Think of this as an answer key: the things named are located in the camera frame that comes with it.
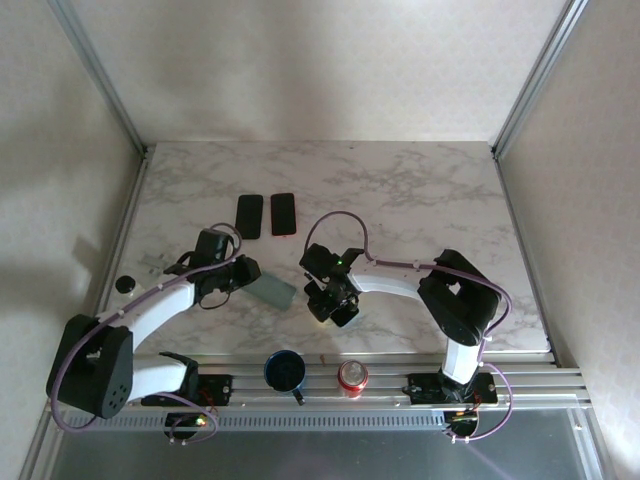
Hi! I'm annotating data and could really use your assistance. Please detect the black phone with pale-blue edge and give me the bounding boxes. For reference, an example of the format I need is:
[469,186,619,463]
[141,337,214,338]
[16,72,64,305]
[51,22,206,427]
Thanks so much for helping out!
[329,307,362,330]

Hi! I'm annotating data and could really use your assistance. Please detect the black phone case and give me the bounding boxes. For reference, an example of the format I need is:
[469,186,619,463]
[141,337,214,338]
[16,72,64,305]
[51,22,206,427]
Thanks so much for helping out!
[234,193,265,241]

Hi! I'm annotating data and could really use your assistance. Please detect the grey-blue phone case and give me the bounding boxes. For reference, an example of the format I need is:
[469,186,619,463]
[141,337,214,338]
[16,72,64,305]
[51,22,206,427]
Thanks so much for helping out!
[247,269,297,312]

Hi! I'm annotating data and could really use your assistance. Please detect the pink phone case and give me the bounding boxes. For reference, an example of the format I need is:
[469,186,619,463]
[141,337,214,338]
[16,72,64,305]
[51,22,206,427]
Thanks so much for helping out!
[269,192,298,238]

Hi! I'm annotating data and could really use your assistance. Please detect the dark blue mug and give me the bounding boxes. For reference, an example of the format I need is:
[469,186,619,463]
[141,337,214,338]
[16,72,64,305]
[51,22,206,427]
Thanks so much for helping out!
[263,349,308,406]

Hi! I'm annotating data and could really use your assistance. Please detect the red drink can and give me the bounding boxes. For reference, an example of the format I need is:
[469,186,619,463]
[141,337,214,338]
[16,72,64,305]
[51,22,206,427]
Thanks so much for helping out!
[337,358,370,400]

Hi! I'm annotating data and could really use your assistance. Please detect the small black controller board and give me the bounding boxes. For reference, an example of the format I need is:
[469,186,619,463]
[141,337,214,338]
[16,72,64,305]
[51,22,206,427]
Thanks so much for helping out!
[442,408,481,435]
[163,411,212,436]

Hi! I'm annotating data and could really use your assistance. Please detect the grey metal panel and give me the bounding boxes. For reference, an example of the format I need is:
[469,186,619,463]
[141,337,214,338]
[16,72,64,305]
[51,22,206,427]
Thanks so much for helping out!
[19,407,619,480]

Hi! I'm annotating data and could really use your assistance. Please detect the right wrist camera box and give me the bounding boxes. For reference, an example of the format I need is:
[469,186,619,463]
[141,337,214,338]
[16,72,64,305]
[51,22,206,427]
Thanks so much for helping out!
[298,243,365,279]

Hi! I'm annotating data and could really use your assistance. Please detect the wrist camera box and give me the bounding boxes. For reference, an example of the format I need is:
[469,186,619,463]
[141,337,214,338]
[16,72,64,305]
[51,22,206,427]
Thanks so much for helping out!
[298,243,365,279]
[163,228,235,275]

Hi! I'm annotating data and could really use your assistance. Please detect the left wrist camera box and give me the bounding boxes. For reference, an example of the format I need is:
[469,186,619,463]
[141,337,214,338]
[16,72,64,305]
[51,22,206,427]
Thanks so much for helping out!
[163,228,235,275]

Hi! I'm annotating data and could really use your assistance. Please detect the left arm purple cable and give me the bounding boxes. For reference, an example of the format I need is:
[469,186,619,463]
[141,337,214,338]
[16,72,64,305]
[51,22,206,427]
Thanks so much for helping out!
[49,224,244,446]

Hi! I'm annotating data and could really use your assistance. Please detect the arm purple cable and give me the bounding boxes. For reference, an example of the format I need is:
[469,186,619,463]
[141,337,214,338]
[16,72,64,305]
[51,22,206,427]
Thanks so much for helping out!
[303,210,515,445]
[49,224,244,446]

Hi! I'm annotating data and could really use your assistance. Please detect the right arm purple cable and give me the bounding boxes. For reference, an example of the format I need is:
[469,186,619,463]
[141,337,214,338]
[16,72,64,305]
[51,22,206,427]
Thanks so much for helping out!
[303,210,515,445]

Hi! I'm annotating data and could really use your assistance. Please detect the aluminium rail bed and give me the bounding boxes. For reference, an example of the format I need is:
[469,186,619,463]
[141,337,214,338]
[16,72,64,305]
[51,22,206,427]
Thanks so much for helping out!
[47,352,590,414]

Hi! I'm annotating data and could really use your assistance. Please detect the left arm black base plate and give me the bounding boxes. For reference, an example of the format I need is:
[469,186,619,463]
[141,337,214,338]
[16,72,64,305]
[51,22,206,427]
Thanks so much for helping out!
[142,373,235,407]

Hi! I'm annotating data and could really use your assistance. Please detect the perforated grey cable duct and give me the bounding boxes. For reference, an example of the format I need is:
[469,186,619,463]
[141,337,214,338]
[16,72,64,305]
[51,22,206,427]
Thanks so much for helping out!
[64,412,447,432]

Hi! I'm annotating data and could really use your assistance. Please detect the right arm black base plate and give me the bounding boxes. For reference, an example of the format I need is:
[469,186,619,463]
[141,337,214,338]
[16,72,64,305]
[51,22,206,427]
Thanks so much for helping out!
[407,372,500,406]

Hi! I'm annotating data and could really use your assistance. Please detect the aluminium side rail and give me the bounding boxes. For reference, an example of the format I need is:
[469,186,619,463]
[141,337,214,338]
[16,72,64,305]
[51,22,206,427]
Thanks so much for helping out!
[77,152,151,371]

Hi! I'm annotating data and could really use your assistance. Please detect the aluminium frame post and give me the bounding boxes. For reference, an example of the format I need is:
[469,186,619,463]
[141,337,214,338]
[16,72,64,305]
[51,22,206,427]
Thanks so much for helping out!
[491,0,594,161]
[47,0,154,161]

